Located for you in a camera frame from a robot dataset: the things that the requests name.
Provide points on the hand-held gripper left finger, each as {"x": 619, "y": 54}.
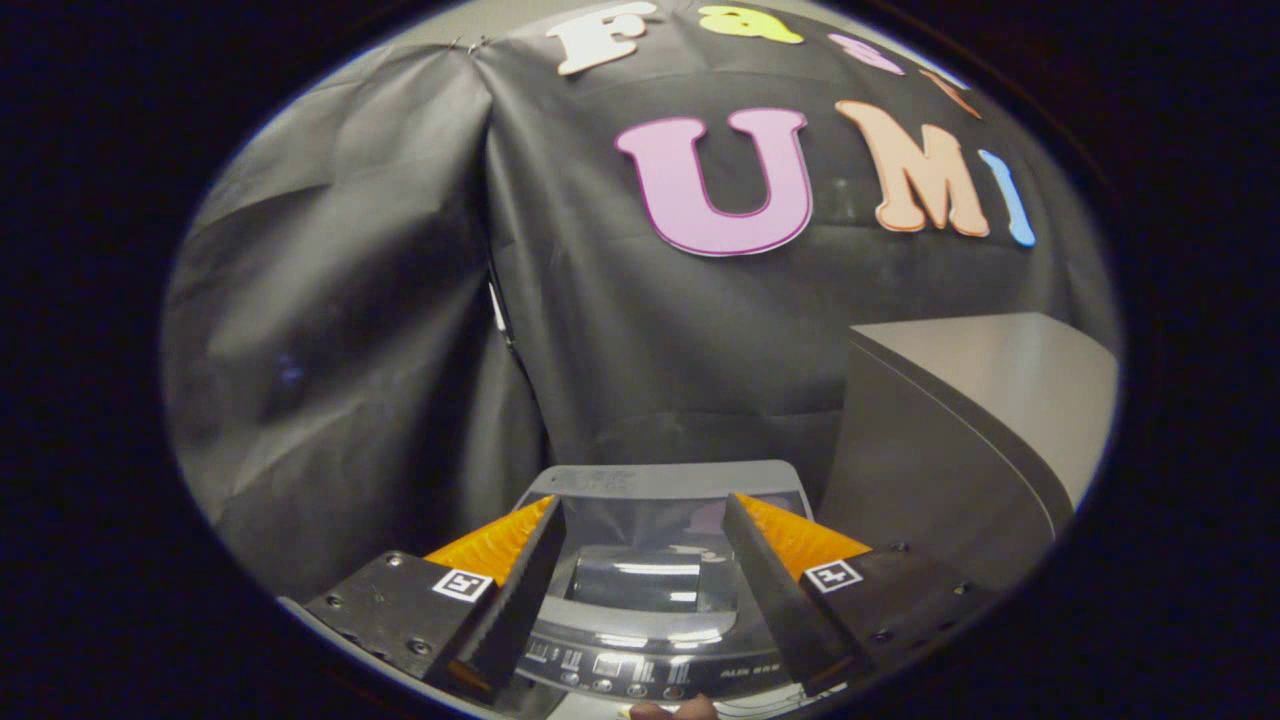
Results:
{"x": 525, "y": 590}

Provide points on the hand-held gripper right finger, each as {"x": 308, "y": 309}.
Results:
{"x": 775, "y": 590}

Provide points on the dark washing machine lid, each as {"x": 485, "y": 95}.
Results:
{"x": 650, "y": 520}

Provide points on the grey washing machine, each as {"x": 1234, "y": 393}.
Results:
{"x": 650, "y": 672}

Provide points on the black backdrop cloth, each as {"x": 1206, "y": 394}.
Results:
{"x": 350, "y": 300}

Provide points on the beige cabinet with dark frame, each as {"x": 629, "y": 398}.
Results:
{"x": 980, "y": 400}

